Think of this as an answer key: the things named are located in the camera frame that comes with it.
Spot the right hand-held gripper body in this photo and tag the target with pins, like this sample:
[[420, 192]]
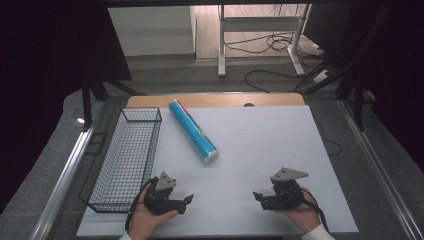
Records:
[[286, 190]]

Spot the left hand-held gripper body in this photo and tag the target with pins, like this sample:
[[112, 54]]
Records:
[[159, 199]]

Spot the person's left hand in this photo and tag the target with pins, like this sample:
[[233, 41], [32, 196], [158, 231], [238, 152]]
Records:
[[146, 221]]

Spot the person's right hand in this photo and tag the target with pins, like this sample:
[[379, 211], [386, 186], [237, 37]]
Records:
[[305, 215]]

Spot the white table sheet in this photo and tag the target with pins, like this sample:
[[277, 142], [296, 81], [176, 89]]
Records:
[[260, 150]]

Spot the person's left white sleeve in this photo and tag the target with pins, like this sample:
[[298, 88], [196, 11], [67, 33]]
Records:
[[125, 236]]

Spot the person's white sleeve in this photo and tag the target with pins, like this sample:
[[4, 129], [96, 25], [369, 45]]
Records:
[[318, 234], [125, 236]]

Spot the person's right white sleeve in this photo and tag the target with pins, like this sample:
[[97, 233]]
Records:
[[318, 234]]

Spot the blue cylindrical tube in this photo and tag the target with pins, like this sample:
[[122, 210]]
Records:
[[193, 131]]

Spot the wooden table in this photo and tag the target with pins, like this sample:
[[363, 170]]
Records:
[[213, 99]]

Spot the black metal stand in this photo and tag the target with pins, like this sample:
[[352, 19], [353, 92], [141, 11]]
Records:
[[358, 96], [87, 103]]

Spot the white power strip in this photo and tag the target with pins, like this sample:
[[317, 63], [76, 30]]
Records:
[[321, 76]]

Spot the dark curtain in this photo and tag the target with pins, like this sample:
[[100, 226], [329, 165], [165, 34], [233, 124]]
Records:
[[46, 66], [396, 66]]

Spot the black rail bracket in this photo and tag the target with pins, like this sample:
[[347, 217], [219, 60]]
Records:
[[96, 143]]

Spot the aluminium rail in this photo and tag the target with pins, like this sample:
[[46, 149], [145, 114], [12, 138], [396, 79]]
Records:
[[65, 176], [380, 173]]

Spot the white desk frame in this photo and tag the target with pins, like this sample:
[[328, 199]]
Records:
[[221, 46]]

